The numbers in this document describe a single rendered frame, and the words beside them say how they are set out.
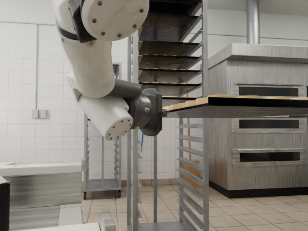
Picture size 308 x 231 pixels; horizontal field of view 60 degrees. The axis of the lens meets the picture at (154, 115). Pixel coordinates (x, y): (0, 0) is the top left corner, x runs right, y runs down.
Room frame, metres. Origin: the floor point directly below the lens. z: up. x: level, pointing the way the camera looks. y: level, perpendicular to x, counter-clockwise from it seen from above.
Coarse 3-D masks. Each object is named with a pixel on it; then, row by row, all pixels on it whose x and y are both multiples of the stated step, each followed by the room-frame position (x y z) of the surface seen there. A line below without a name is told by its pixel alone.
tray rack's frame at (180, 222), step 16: (176, 0) 1.79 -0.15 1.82; (192, 0) 1.79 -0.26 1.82; (128, 48) 2.23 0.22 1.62; (128, 64) 2.23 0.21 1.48; (128, 80) 2.23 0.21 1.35; (128, 144) 2.23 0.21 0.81; (128, 160) 2.23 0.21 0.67; (128, 176) 2.23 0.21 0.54; (128, 192) 2.23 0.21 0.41; (128, 208) 2.23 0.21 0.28; (128, 224) 2.23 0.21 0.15; (144, 224) 2.24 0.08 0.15; (160, 224) 2.24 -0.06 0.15; (176, 224) 2.24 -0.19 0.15
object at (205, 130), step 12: (204, 0) 1.70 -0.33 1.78; (204, 12) 1.70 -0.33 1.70; (204, 24) 1.70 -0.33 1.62; (204, 36) 1.70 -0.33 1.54; (204, 48) 1.70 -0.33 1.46; (204, 60) 1.70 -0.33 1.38; (204, 72) 1.70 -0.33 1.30; (204, 84) 1.70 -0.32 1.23; (204, 96) 1.70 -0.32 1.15; (204, 120) 1.70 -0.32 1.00; (204, 132) 1.70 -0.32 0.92; (204, 144) 1.70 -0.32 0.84; (204, 156) 1.70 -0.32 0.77; (204, 168) 1.70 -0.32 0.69; (204, 180) 1.70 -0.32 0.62; (204, 192) 1.70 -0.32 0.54; (204, 204) 1.70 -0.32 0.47; (204, 216) 1.70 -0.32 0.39
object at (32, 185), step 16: (16, 176) 0.39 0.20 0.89; (32, 176) 0.40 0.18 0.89; (48, 176) 0.41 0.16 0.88; (64, 176) 0.41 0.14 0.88; (80, 176) 0.42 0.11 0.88; (16, 192) 0.39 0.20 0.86; (32, 192) 0.40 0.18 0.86; (48, 192) 0.41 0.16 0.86; (64, 192) 0.41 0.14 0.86; (80, 192) 0.42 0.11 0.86; (16, 208) 0.39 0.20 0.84
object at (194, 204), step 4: (180, 188) 2.28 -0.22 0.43; (180, 192) 2.24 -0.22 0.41; (184, 192) 2.15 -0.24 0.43; (184, 196) 2.12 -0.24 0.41; (188, 196) 2.04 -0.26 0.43; (188, 200) 2.00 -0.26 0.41; (192, 200) 1.93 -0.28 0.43; (192, 204) 1.90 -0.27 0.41; (196, 204) 1.85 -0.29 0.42; (196, 208) 1.82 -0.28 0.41; (200, 208) 1.77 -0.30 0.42; (200, 212) 1.73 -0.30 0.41
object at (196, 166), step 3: (180, 156) 2.28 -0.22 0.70; (177, 159) 2.27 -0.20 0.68; (180, 159) 2.25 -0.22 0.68; (183, 159) 2.17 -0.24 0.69; (186, 159) 2.09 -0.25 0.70; (183, 162) 2.08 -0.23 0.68; (186, 162) 2.08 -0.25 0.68; (189, 162) 2.01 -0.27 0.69; (192, 162) 1.93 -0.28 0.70; (189, 165) 1.92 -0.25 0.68; (192, 165) 1.91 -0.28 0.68; (195, 165) 1.87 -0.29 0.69; (198, 165) 1.80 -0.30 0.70; (201, 165) 1.74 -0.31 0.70; (195, 168) 1.79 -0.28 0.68; (198, 168) 1.79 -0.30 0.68; (201, 168) 1.74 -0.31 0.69
